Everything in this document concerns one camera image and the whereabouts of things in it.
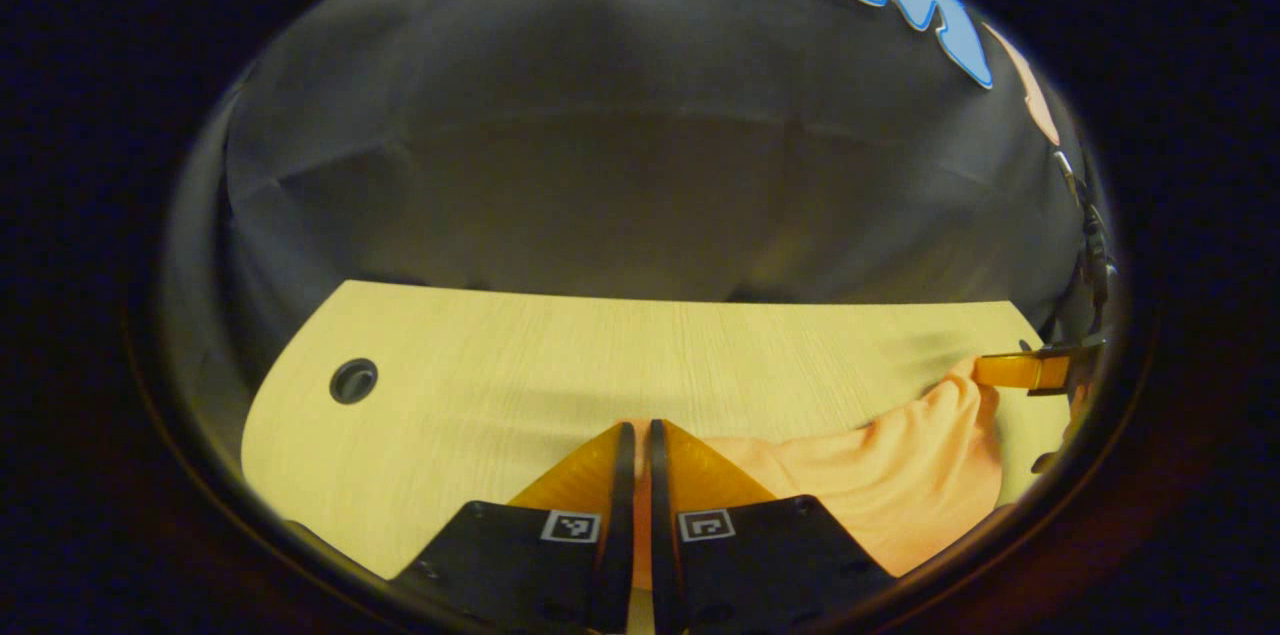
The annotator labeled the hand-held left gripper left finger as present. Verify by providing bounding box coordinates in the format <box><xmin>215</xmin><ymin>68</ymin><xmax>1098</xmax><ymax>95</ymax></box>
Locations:
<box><xmin>390</xmin><ymin>421</ymin><xmax>637</xmax><ymax>635</ymax></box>

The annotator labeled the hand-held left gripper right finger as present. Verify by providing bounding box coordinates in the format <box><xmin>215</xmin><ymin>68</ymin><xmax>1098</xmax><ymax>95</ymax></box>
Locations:
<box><xmin>648</xmin><ymin>418</ymin><xmax>898</xmax><ymax>635</ymax></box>

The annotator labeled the orange T-shirt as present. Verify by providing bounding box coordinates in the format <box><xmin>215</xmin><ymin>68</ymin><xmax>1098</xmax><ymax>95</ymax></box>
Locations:
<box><xmin>625</xmin><ymin>360</ymin><xmax>1006</xmax><ymax>591</ymax></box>

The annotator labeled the black backdrop cloth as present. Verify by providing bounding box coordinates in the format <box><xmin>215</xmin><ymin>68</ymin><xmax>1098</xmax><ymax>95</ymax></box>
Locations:
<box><xmin>160</xmin><ymin>0</ymin><xmax>1113</xmax><ymax>416</ymax></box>

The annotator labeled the black table cable hole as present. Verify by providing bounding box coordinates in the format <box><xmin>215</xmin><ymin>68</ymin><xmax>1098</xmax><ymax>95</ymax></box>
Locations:
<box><xmin>329</xmin><ymin>358</ymin><xmax>379</xmax><ymax>406</ymax></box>

